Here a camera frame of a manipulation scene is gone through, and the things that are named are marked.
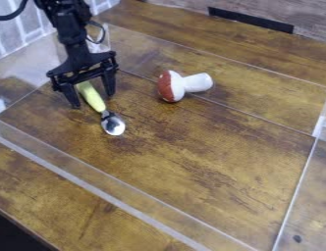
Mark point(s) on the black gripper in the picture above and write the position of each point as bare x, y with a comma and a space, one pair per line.
83, 68

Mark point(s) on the clear acrylic wall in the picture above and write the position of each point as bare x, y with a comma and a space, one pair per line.
140, 204
303, 229

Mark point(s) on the clear acrylic right wall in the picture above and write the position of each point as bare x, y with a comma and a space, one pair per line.
303, 229

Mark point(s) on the plush mushroom toy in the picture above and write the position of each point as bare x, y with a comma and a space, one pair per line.
173, 85

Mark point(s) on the green handled metal spoon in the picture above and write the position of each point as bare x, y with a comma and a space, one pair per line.
111, 122

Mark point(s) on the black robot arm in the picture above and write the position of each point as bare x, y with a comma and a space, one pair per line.
70, 16

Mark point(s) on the clear acrylic front wall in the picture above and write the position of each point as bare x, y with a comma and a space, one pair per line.
140, 204

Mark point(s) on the clear acrylic corner bracket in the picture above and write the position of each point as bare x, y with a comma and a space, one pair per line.
98, 39

